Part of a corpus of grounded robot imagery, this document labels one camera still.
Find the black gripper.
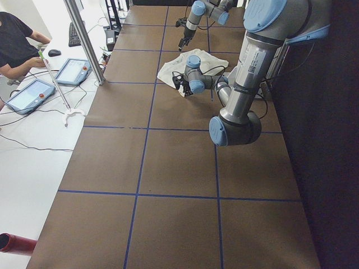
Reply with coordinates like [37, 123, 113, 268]
[180, 78, 193, 96]
[178, 28, 195, 50]

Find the cream long-sleeve printed shirt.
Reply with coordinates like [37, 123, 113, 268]
[157, 49, 229, 98]

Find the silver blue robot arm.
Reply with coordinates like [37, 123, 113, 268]
[173, 0, 332, 146]
[175, 0, 234, 51]

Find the black power adapter box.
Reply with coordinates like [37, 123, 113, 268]
[105, 29, 116, 52]

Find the black keyboard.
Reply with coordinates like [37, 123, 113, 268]
[68, 22, 81, 47]

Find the far blue teach pendant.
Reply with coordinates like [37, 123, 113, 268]
[56, 58, 91, 86]

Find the blue teach pendant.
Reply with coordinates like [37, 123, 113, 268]
[56, 58, 91, 86]
[5, 79, 56, 115]

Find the white reacher grabber stick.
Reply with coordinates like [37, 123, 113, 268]
[38, 50, 85, 127]

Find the black computer mouse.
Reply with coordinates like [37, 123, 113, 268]
[48, 49, 62, 57]

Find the near blue teach pendant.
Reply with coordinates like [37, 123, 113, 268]
[5, 79, 56, 115]

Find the person in black shirt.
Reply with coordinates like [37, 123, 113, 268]
[1, 11, 50, 80]

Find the red cylinder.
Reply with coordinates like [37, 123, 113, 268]
[1, 233, 37, 256]

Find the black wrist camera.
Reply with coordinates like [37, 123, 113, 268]
[175, 17, 187, 27]
[172, 71, 183, 90]

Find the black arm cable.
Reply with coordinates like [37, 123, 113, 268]
[171, 65, 269, 120]
[183, 0, 225, 31]

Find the white camera mast with base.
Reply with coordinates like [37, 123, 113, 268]
[224, 0, 270, 99]

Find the aluminium frame post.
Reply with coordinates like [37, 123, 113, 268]
[64, 0, 105, 85]

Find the black pendant cable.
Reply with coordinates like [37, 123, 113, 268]
[0, 64, 88, 153]

